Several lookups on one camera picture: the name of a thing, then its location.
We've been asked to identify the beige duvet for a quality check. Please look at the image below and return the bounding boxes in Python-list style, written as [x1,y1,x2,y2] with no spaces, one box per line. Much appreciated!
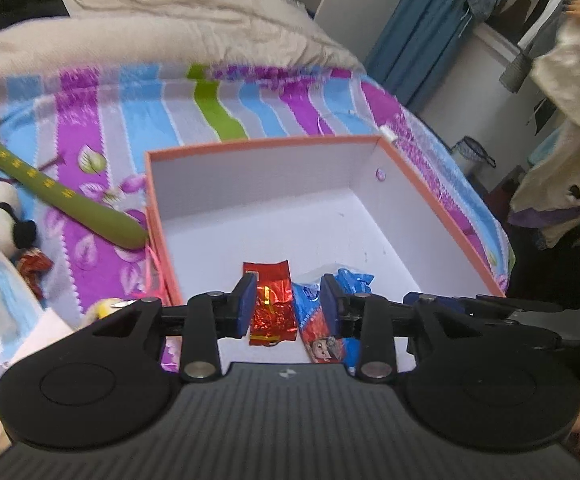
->
[0,0,361,77]

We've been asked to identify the blue curtain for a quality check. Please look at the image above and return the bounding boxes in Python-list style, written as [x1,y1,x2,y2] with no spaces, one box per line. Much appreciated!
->
[363,0,474,113]

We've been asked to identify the dark red patterned sachet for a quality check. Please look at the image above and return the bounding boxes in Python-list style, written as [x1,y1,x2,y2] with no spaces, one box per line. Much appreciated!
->
[15,248,53,300]

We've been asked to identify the colourful striped bedsheet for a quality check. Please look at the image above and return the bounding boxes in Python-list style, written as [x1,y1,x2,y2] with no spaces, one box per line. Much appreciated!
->
[0,62,517,466]

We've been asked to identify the red foil snack packet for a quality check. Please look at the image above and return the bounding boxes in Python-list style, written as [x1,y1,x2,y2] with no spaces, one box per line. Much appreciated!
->
[243,260,299,347]

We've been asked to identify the green plush massage stick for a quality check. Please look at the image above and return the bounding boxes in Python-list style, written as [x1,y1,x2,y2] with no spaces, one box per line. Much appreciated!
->
[0,142,149,250]

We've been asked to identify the blue snack packet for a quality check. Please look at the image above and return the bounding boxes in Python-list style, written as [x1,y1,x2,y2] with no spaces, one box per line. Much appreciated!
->
[292,268,375,374]

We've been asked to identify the pink feather ring toy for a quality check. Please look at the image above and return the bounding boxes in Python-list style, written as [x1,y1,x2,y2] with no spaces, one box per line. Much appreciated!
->
[80,246,169,328]

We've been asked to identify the small panda plush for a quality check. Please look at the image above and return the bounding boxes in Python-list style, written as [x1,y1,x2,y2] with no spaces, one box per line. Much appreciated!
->
[0,182,37,259]

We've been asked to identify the orange cardboard box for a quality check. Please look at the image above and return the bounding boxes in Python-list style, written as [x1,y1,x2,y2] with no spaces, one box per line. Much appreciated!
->
[143,134,506,373]

